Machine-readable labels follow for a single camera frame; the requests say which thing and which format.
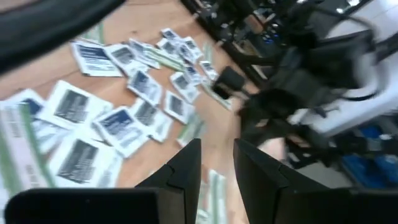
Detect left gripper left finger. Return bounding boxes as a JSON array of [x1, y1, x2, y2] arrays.
[[135, 138, 202, 224]]

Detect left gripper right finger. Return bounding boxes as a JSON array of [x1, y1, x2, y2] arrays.
[[233, 138, 327, 224]]

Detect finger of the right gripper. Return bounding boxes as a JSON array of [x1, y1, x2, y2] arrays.
[[241, 119, 312, 149], [214, 66, 249, 100]]

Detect green white strip packet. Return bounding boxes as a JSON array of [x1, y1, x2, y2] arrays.
[[176, 114, 206, 147], [201, 80, 233, 110], [198, 169, 229, 224], [144, 46, 187, 73], [0, 104, 55, 195], [82, 22, 106, 44]]

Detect blue storage bin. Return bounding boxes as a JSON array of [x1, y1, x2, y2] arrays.
[[341, 124, 398, 187]]

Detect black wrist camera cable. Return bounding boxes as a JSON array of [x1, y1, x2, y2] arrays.
[[0, 0, 125, 75]]

